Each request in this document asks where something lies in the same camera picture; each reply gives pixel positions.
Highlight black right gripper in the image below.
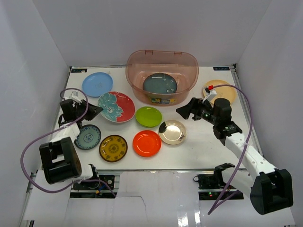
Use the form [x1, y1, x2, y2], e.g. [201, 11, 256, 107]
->
[176, 98, 219, 126]

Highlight red plate with teal flower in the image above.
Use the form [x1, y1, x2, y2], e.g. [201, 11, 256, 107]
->
[98, 91, 135, 123]

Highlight dark blue ceramic plate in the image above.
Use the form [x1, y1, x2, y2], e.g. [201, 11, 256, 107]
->
[143, 72, 178, 94]

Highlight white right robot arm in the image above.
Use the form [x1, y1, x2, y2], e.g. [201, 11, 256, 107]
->
[176, 98, 294, 215]

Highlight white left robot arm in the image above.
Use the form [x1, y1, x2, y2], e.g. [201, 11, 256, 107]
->
[39, 99, 103, 189]

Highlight pink translucent plastic bin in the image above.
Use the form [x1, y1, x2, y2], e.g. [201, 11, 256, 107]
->
[125, 50, 199, 106]

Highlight cream plate with black flowers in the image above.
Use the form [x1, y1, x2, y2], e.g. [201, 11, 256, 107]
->
[158, 120, 187, 145]

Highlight small blue patterned plate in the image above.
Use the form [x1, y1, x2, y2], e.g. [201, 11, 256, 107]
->
[74, 124, 101, 150]

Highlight light blue plastic plate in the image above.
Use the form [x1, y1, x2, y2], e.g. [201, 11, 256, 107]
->
[82, 72, 113, 98]

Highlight lime green plastic plate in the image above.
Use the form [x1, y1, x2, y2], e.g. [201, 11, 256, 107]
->
[135, 106, 162, 128]

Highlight yellow patterned brown-rimmed plate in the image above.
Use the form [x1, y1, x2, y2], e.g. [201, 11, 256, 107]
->
[99, 135, 128, 163]

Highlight left dark table label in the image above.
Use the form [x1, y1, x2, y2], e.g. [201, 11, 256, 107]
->
[71, 69, 87, 73]

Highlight dark table label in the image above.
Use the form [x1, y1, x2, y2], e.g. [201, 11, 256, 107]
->
[71, 69, 87, 73]
[213, 67, 230, 71]

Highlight pale yellow plastic plate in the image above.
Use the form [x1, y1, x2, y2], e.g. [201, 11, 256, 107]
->
[202, 79, 236, 105]

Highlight orange plastic plate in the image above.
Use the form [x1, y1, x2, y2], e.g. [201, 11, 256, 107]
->
[132, 130, 162, 157]

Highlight right dark table label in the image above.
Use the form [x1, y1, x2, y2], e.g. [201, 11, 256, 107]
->
[213, 67, 230, 71]

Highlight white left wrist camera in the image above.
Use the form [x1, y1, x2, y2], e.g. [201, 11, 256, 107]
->
[68, 91, 81, 103]

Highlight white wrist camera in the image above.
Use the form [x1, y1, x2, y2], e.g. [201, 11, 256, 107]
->
[68, 91, 81, 103]
[203, 85, 217, 103]

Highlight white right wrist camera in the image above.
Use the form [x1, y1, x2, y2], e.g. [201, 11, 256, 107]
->
[203, 85, 217, 103]

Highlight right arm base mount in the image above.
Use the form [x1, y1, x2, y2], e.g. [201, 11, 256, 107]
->
[193, 174, 244, 201]

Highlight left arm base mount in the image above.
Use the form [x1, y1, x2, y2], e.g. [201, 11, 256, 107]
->
[70, 175, 117, 199]

